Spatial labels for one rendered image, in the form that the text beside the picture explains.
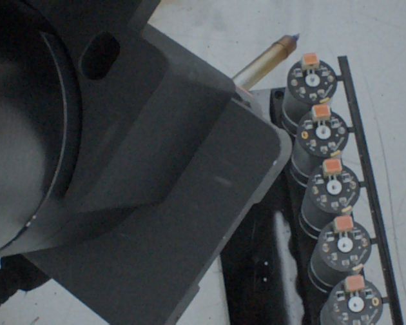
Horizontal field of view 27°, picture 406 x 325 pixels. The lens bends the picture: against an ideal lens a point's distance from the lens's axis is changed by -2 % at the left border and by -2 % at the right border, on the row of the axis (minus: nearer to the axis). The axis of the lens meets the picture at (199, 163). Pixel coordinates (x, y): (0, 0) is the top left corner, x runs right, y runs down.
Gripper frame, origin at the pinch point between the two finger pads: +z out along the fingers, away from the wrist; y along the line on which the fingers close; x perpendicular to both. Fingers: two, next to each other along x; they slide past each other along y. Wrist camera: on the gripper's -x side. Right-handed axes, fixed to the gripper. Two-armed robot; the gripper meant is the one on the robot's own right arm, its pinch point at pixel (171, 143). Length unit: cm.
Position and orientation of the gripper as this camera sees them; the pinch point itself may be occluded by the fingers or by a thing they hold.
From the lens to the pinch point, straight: 31.0
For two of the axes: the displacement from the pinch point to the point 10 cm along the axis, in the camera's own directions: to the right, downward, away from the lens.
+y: -7.9, -5.7, 2.4
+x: -5.4, 8.2, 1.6
